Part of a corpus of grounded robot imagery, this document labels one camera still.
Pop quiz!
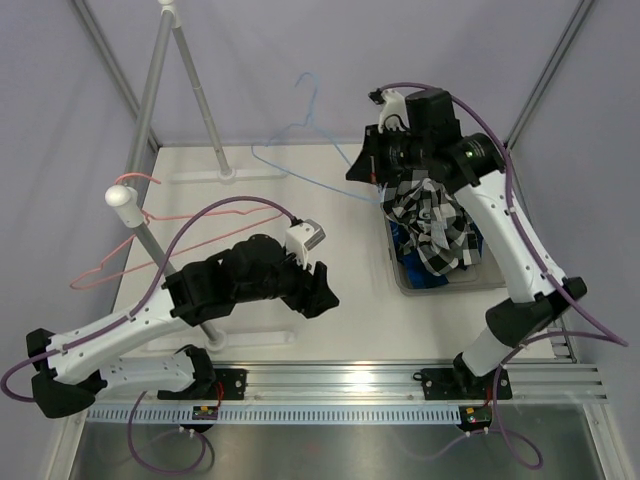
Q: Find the black white checkered shirt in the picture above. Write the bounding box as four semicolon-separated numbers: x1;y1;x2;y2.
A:
381;174;483;277

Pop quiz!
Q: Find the aluminium mounting rail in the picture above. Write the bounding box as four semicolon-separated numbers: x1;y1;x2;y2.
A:
89;358;607;404

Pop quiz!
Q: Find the blue wire hanger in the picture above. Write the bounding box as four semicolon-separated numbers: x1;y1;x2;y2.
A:
249;71;383;206

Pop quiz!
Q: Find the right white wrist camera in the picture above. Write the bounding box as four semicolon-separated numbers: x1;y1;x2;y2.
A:
369;89;409;133

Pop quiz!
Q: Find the left aluminium frame post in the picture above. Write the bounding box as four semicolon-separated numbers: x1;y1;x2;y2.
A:
68;0;140;120

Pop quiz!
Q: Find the right aluminium frame post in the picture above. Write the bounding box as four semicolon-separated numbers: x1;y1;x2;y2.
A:
492;0;601;361

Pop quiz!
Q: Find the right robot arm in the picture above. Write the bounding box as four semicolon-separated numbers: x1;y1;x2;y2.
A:
346;84;587;399

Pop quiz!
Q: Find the grey clothes rack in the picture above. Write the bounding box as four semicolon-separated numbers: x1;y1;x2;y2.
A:
103;0;296;351

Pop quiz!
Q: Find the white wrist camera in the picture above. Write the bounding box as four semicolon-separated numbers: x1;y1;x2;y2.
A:
369;89;409;133
285;219;326;268

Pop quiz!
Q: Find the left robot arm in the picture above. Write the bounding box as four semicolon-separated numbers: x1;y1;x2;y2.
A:
26;234;339;419

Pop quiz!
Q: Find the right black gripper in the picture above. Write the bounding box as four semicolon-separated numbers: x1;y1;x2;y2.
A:
348;123;432;185

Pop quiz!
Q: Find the blue plaid shirt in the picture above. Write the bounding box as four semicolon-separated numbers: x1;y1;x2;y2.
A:
388;219;484;289

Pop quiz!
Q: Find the clear plastic bin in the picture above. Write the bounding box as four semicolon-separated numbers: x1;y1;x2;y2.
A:
385;216;505;296

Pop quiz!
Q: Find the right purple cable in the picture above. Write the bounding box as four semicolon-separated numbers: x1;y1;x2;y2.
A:
379;82;629;471

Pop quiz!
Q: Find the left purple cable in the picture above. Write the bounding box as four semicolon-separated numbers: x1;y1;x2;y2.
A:
0;196;301;474

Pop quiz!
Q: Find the aluminium frame post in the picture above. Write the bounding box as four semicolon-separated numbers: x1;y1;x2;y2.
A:
492;0;601;361
68;0;140;120

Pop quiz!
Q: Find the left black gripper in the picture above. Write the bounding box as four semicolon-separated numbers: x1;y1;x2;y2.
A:
235;244;339;318

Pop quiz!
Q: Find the purple cable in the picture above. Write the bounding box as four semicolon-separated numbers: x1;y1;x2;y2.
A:
0;196;301;474
379;82;629;471

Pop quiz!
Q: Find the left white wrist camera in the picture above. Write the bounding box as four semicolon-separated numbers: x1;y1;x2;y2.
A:
285;219;326;268

